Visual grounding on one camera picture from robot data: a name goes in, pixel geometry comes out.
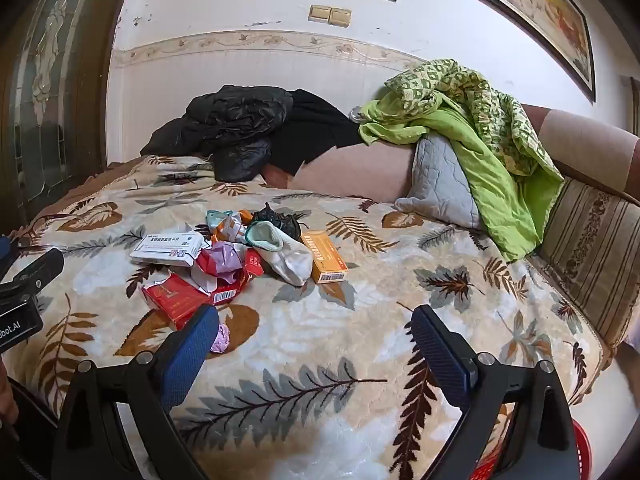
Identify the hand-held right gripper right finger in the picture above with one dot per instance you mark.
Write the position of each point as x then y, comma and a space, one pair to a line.
440, 355

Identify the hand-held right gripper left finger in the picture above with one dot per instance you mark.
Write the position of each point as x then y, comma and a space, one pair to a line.
186, 355

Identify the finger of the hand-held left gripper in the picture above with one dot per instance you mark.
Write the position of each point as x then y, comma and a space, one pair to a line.
42, 265

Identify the small purple paper scrap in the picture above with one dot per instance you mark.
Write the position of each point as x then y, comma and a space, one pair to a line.
220, 339

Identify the torn red carton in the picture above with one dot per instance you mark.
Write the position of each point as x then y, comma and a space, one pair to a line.
172, 302

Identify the purple wrapper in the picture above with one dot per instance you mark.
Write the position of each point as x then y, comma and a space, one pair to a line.
222, 260

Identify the white medicine box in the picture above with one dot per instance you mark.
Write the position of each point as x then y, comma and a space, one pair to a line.
165, 250

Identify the orange and white wrapper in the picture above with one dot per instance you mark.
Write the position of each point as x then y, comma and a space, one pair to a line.
231, 227

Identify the orange medicine box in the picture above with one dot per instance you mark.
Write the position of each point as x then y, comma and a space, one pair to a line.
325, 257

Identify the black plastic bag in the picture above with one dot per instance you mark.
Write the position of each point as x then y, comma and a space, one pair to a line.
277, 220

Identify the red plastic basket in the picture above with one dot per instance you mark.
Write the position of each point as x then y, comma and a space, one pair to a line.
580, 452

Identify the person's left forearm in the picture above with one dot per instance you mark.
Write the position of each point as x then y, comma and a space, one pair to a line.
7, 400

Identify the eyeglasses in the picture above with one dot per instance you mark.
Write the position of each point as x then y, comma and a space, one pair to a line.
47, 222

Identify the leaf printed blanket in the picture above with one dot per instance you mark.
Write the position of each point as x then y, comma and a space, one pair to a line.
350, 350

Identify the grey quilted pillow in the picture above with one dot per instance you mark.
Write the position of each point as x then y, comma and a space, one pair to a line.
440, 185

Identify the striped sofa cushion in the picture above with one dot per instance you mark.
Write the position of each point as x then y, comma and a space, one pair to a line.
590, 255

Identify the wooden glass door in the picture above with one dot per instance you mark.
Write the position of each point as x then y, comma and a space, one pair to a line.
55, 85

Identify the brown and pink sofa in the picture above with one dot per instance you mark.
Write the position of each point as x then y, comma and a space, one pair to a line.
350, 170

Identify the green patterned quilt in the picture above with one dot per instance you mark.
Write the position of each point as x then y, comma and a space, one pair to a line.
480, 130

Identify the black puffer jacket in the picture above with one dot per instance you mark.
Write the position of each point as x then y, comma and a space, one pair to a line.
225, 120

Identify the small shiny object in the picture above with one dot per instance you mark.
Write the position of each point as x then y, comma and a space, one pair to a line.
356, 114

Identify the gold wall switch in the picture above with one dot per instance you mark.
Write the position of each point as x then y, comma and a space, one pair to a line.
341, 16
319, 13

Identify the framed wall painting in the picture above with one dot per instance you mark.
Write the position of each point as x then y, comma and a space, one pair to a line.
530, 5

